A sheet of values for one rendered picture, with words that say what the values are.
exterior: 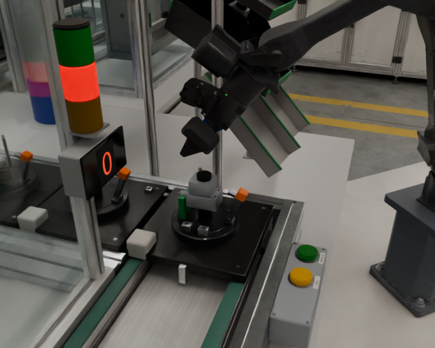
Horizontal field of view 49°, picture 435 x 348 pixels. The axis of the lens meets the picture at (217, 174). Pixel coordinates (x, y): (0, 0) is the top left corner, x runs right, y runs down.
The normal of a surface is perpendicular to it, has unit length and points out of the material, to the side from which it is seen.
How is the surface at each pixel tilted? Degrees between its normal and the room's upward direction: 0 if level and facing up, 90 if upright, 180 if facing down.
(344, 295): 0
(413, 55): 90
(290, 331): 90
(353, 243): 0
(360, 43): 90
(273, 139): 45
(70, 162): 90
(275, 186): 0
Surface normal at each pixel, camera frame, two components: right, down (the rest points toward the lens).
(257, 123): 0.62, -0.44
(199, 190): -0.31, 0.48
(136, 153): 0.00, -0.86
